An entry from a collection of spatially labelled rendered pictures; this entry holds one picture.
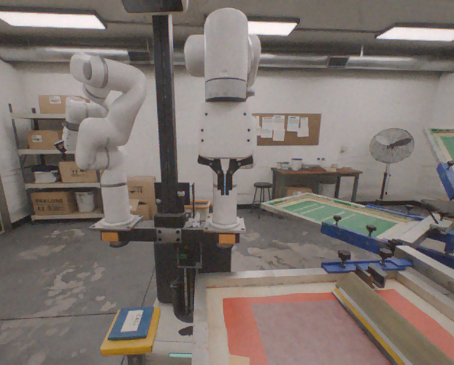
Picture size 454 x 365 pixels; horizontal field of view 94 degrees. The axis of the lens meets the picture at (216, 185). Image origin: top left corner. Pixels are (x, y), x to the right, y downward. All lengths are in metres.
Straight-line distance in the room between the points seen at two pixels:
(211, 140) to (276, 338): 0.55
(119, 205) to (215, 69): 0.67
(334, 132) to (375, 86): 1.12
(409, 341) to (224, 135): 0.63
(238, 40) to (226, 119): 0.12
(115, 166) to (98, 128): 0.17
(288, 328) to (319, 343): 0.08
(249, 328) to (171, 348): 0.93
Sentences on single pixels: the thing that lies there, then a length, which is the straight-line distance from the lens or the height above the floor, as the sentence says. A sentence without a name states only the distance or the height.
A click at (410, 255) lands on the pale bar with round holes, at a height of 1.04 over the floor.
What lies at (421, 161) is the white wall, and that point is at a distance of 6.31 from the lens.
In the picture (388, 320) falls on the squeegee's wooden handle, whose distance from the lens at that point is 0.79.
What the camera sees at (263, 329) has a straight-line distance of 0.72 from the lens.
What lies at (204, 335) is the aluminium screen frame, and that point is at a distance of 0.65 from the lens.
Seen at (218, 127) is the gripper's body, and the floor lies 1.49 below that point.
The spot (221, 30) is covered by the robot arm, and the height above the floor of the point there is 1.64.
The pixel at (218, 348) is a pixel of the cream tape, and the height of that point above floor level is 0.95.
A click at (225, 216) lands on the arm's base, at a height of 1.18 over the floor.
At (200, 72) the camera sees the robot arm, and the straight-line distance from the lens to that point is 0.49.
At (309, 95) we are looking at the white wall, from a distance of 4.75.
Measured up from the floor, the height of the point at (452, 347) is 0.95.
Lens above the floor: 1.47
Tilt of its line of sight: 13 degrees down
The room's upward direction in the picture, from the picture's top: straight up
